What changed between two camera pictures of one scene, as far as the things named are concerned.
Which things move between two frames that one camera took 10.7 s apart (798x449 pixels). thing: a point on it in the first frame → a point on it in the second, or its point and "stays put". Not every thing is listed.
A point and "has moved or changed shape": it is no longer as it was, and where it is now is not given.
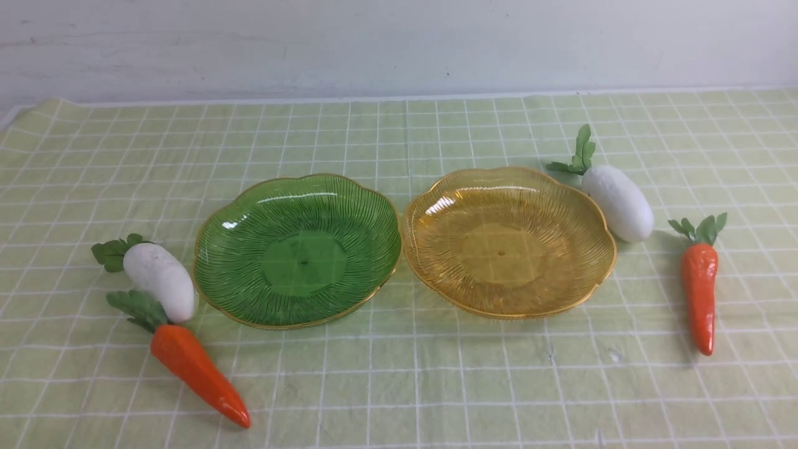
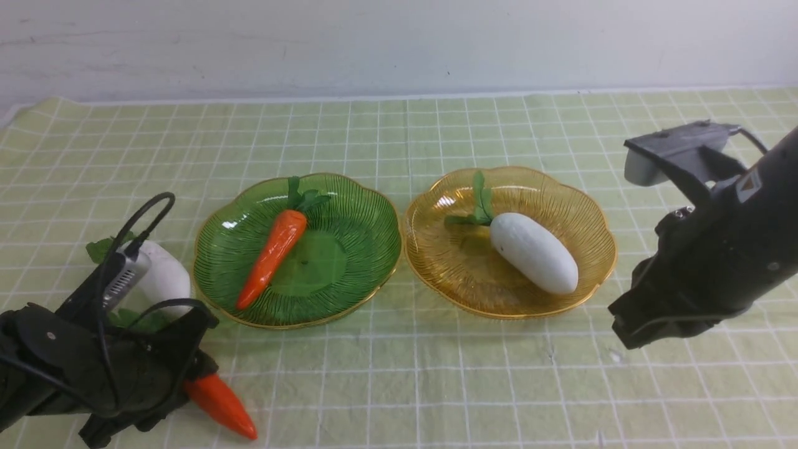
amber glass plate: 507,242 stays put
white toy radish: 628,214 → 520,243
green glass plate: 297,251 stays put
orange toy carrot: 700,266 has moved or changed shape
